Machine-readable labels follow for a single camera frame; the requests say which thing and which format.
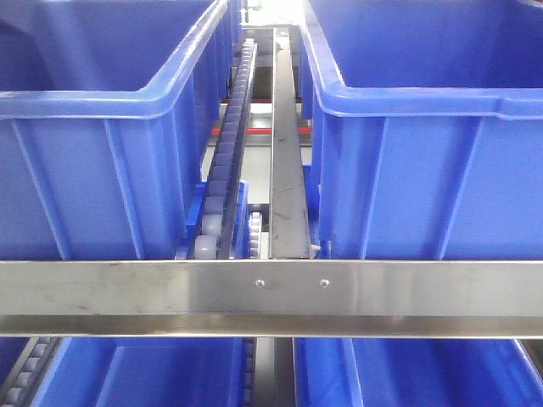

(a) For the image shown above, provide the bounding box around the white roller track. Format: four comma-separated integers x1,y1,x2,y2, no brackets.
193,38,257,260

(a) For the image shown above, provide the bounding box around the lower centre roller track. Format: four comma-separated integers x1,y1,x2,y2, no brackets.
243,337,256,407

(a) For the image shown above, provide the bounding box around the blue bin lower right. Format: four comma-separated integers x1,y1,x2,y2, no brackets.
294,338,542,406

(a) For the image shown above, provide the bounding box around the blue bin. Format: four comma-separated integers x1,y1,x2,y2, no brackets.
32,337,246,406
294,338,542,406
1,1,240,259
300,1,542,259

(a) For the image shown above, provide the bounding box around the blue bin upper right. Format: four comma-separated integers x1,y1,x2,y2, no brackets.
300,1,542,259

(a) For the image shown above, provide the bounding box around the blue bin upper left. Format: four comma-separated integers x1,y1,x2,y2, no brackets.
1,1,240,259

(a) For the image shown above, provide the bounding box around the blue bin lower left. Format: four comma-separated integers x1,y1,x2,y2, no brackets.
32,337,246,406

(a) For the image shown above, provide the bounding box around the lower left roller track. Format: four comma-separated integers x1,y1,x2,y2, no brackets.
1,337,61,406

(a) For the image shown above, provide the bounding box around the steel divider rail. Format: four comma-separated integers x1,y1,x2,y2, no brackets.
269,27,313,259

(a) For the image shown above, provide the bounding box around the stainless steel shelf frame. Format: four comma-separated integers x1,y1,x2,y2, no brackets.
1,259,542,338

